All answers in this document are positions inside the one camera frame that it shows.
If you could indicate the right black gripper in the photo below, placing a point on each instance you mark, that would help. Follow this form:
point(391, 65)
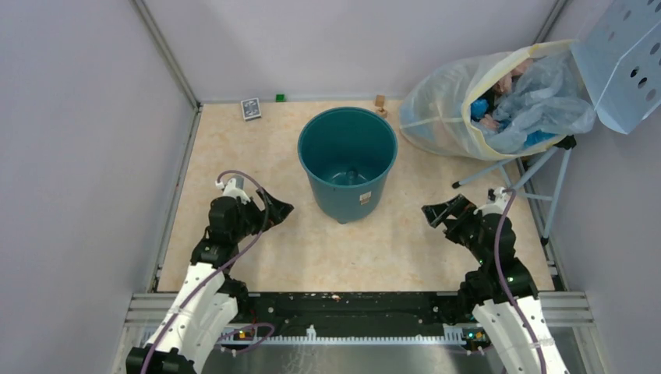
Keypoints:
point(459, 206)

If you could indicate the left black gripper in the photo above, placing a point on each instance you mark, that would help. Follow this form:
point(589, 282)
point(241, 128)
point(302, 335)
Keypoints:
point(278, 211)

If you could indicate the teal plastic trash bin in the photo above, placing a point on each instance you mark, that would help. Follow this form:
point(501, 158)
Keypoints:
point(347, 154)

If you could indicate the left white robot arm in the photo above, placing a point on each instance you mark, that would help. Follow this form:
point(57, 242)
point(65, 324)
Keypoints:
point(208, 299)

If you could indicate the large translucent sack of bags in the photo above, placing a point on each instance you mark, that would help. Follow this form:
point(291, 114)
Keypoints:
point(498, 106)

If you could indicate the playing card deck box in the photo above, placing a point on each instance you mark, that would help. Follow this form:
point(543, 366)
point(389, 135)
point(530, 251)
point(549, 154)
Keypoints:
point(251, 109)

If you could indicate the small wooden block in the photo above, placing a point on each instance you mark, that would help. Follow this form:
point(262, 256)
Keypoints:
point(379, 104)

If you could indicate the perforated white metal panel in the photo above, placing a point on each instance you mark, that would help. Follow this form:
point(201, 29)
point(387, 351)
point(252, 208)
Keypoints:
point(619, 62)

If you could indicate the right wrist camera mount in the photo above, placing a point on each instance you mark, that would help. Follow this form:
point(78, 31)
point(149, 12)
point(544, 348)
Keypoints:
point(499, 201)

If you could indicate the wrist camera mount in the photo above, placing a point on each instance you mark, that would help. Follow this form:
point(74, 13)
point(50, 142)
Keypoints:
point(233, 188)
point(499, 201)

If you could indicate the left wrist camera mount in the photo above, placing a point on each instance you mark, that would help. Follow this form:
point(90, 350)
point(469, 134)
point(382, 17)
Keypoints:
point(233, 188)

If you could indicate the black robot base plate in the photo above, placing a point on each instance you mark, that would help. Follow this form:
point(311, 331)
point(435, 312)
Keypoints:
point(355, 314)

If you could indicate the white cable comb strip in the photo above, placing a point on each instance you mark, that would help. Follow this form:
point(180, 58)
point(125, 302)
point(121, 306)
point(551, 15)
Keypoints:
point(238, 334)

